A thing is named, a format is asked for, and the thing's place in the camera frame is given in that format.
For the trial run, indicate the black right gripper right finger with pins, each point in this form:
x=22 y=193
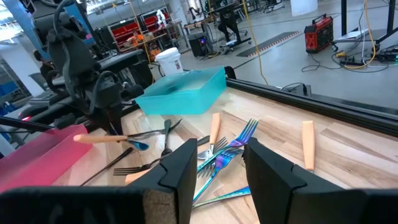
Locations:
x=295 y=202

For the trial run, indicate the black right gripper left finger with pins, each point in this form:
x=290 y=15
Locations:
x=93 y=205

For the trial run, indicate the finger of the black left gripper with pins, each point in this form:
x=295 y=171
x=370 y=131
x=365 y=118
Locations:
x=118 y=123
x=102 y=116

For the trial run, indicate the iridescent rainbow fork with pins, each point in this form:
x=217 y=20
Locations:
x=224 y=160
x=245 y=133
x=230 y=195

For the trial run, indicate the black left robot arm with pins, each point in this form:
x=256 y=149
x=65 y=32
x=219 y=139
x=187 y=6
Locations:
x=71 y=59

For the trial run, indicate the small white robot arm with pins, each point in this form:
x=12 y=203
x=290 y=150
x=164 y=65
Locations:
x=161 y=18

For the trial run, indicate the black keyboard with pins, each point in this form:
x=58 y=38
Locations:
x=46 y=97

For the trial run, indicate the shelf with red bins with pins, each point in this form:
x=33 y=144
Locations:
x=133 y=31

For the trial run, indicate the white plastic bucket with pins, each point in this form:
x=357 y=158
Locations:
x=169 y=62

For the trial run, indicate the teal translucent plastic bin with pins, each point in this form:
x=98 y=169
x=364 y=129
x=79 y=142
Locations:
x=183 y=93

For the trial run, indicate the pink translucent plastic bin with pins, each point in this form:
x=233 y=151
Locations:
x=37 y=155

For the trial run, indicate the black computer tower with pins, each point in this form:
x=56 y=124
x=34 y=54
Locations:
x=200 y=45

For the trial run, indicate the black standing desk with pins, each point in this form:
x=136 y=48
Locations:
x=230 y=25

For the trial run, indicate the black power strip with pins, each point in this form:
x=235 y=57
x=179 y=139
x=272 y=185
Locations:
x=351 y=61

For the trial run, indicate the black floor mat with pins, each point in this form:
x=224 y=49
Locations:
x=270 y=43

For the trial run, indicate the red and black equipment case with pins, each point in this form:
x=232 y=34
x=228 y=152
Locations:
x=318 y=34

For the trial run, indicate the grey flat platform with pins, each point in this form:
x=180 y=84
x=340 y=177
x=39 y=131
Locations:
x=351 y=35

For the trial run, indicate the black metal stand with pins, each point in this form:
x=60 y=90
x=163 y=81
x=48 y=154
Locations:
x=343 y=15

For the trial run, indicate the black table edge rail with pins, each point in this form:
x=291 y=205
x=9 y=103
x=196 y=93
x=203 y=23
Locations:
x=311 y=99

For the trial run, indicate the black curved bracket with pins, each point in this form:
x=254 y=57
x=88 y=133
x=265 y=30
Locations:
x=230 y=71

